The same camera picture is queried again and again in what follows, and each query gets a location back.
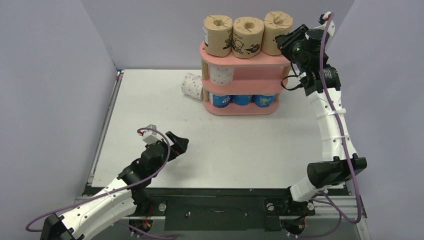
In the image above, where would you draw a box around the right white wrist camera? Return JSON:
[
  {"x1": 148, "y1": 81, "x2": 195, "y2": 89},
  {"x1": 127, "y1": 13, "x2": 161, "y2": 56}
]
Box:
[{"x1": 315, "y1": 11, "x2": 336, "y2": 37}]

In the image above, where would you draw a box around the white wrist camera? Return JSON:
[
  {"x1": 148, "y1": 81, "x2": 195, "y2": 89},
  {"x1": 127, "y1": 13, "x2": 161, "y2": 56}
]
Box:
[
  {"x1": 139, "y1": 124, "x2": 162, "y2": 145},
  {"x1": 315, "y1": 11, "x2": 336, "y2": 37}
]

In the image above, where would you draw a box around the blue paper roll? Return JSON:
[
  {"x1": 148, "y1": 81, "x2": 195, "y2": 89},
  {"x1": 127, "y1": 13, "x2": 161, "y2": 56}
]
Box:
[{"x1": 208, "y1": 92, "x2": 232, "y2": 108}]

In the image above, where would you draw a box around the brown roll black print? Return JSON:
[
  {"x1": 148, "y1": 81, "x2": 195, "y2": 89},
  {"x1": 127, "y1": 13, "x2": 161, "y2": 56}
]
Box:
[{"x1": 261, "y1": 11, "x2": 294, "y2": 56}]

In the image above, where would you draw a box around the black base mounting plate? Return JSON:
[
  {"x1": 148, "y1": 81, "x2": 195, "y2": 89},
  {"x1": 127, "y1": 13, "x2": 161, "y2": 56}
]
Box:
[{"x1": 126, "y1": 188, "x2": 316, "y2": 232}]

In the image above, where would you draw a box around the pink three-tier shelf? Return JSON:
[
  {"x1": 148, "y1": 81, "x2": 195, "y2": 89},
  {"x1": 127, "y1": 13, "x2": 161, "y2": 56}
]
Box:
[{"x1": 199, "y1": 42, "x2": 291, "y2": 116}]

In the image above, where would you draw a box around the floral roll on shelf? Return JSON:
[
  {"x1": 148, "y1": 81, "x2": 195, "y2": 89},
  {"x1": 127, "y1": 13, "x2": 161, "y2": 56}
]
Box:
[{"x1": 209, "y1": 65, "x2": 235, "y2": 86}]

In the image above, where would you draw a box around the brown roll with barcode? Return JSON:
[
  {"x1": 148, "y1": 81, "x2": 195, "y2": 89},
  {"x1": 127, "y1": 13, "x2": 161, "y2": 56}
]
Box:
[{"x1": 203, "y1": 15, "x2": 233, "y2": 57}]

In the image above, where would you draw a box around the floral paper roll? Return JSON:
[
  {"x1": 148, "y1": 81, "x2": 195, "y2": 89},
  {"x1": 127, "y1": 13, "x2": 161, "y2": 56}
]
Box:
[{"x1": 181, "y1": 73, "x2": 204, "y2": 101}]

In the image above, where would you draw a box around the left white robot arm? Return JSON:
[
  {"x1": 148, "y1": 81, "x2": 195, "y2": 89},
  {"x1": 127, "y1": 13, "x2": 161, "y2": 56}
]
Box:
[{"x1": 40, "y1": 127, "x2": 189, "y2": 240}]

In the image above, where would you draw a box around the brown roll cartoon print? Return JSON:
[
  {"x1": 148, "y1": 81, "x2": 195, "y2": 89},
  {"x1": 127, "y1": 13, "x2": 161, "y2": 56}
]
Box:
[{"x1": 231, "y1": 16, "x2": 265, "y2": 59}]

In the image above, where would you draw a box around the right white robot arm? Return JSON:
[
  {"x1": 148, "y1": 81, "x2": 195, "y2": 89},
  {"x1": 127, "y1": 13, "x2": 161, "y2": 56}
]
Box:
[{"x1": 275, "y1": 24, "x2": 367, "y2": 214}]

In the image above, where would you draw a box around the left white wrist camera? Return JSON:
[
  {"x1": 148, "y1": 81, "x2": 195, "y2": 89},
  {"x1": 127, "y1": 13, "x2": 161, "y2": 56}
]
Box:
[{"x1": 139, "y1": 124, "x2": 162, "y2": 145}]

